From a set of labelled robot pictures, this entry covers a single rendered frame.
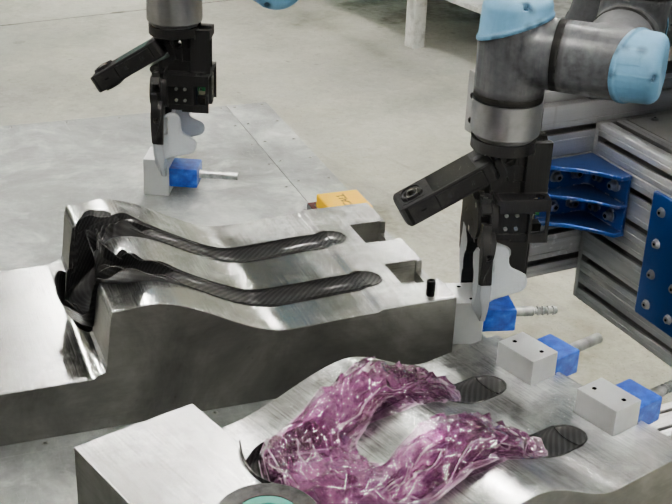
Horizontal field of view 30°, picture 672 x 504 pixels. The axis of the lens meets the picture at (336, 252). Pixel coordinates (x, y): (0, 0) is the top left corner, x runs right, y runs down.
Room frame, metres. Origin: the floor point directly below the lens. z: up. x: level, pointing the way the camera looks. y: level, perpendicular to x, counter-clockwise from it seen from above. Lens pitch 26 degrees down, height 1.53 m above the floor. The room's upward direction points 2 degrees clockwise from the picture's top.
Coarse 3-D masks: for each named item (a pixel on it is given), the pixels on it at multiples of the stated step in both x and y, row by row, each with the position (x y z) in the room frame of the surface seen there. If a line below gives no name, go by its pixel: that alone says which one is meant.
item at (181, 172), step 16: (144, 160) 1.63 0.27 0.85; (176, 160) 1.66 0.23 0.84; (192, 160) 1.66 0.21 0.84; (144, 176) 1.63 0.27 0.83; (160, 176) 1.63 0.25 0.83; (176, 176) 1.63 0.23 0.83; (192, 176) 1.63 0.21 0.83; (208, 176) 1.64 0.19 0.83; (224, 176) 1.64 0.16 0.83; (144, 192) 1.63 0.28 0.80; (160, 192) 1.63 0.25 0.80
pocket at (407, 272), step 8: (392, 264) 1.27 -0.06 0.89; (400, 264) 1.27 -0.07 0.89; (408, 264) 1.27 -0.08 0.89; (416, 264) 1.28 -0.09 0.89; (392, 272) 1.27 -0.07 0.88; (400, 272) 1.27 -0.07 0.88; (408, 272) 1.27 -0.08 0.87; (416, 272) 1.28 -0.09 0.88; (400, 280) 1.27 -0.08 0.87; (408, 280) 1.28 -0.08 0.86; (416, 280) 1.27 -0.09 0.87; (424, 280) 1.26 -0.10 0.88
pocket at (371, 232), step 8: (360, 224) 1.37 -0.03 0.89; (368, 224) 1.37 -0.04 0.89; (376, 224) 1.38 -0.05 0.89; (384, 224) 1.38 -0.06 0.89; (360, 232) 1.37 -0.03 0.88; (368, 232) 1.37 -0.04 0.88; (376, 232) 1.38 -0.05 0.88; (384, 232) 1.38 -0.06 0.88; (368, 240) 1.37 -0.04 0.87; (376, 240) 1.38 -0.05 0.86; (384, 240) 1.36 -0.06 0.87
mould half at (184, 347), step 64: (64, 256) 1.28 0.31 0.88; (192, 256) 1.23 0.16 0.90; (320, 256) 1.28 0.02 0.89; (384, 256) 1.28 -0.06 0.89; (0, 320) 1.15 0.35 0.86; (64, 320) 1.16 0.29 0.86; (128, 320) 1.06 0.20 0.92; (192, 320) 1.08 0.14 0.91; (256, 320) 1.12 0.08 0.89; (320, 320) 1.14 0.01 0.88; (384, 320) 1.16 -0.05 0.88; (448, 320) 1.19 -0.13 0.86; (0, 384) 1.03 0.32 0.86; (64, 384) 1.04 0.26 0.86; (128, 384) 1.06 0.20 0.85; (192, 384) 1.08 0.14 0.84; (256, 384) 1.11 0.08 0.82
